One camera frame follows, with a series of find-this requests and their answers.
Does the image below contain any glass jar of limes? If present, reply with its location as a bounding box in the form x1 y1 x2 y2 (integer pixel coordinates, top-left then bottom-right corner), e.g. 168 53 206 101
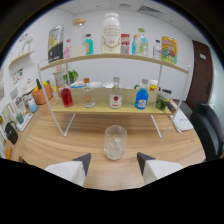
154 88 173 112

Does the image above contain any clear bottle with red label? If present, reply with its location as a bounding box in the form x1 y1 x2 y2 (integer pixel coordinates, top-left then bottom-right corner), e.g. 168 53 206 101
109 76 123 110

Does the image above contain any silver soda water can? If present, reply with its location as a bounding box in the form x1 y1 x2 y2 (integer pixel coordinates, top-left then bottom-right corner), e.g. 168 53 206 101
47 24 65 64

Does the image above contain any clear glass with ice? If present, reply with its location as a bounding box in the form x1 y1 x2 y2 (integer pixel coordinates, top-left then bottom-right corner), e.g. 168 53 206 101
103 124 128 161

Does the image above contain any white notebook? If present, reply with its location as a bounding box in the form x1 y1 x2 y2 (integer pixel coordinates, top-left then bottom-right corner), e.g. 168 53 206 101
169 109 194 133

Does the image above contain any black chair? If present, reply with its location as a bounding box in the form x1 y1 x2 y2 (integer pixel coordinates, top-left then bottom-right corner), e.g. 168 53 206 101
189 101 224 163

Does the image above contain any black handbag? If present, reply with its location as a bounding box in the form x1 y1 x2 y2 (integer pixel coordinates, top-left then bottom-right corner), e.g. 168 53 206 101
4 120 19 145

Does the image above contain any blue liquid bottle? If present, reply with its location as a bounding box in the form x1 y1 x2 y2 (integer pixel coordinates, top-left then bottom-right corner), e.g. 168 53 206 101
134 78 150 110

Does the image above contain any red liquid bottle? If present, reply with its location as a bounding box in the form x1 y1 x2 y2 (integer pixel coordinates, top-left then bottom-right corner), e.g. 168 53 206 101
60 84 74 108

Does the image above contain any small light blue bottle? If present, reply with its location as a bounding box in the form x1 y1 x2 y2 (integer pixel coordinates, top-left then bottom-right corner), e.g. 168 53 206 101
27 98 39 114

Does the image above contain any clear bottle with cork stopper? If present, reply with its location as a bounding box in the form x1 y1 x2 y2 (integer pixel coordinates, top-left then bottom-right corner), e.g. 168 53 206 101
82 77 97 109

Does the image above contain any orange pot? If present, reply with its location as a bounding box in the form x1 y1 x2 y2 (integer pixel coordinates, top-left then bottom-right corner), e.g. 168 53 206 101
32 83 54 106

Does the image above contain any blue rimmed bowl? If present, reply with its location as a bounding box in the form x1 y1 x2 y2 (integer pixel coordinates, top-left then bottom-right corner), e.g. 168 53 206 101
70 81 86 90

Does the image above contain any green potted plant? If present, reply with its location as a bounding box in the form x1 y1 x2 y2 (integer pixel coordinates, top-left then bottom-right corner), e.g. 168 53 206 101
63 69 79 85

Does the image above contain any dark brown door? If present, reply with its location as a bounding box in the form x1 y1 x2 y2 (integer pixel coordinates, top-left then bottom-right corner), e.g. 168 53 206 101
185 39 214 111

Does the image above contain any clear bottle with dark cap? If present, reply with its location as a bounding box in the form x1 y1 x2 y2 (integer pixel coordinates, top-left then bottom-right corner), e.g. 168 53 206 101
152 39 163 60

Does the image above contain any small pink bottle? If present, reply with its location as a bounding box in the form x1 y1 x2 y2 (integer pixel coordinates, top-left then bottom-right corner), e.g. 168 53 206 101
63 38 72 60

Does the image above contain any yellow drink can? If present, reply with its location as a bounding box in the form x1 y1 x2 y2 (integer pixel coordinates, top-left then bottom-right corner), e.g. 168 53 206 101
161 35 178 64

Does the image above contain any clear bottle with green cap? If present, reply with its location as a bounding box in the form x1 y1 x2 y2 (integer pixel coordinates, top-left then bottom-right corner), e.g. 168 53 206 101
134 27 149 58

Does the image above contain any small teal bottle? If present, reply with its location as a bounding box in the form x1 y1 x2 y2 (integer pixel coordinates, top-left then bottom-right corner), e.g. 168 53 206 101
84 33 94 56

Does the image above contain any jar with red lid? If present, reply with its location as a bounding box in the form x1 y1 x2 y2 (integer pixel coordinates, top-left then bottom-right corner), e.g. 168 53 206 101
120 33 131 55

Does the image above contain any glass jar with cork lid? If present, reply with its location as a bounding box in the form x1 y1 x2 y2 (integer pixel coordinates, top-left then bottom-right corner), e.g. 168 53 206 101
69 17 87 58

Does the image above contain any large white bottle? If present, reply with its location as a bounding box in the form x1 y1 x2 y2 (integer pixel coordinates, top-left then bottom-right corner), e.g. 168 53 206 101
100 12 122 55

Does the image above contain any ceiling air vent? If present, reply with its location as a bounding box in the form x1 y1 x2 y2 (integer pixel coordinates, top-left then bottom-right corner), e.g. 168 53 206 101
138 4 163 14

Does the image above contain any white frame wooden shelf rack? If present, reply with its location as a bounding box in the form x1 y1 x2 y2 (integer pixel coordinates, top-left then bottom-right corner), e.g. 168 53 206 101
36 53 193 139

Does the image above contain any wooden wall shelf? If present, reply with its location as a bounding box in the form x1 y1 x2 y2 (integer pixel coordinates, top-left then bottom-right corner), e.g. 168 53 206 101
8 49 36 68

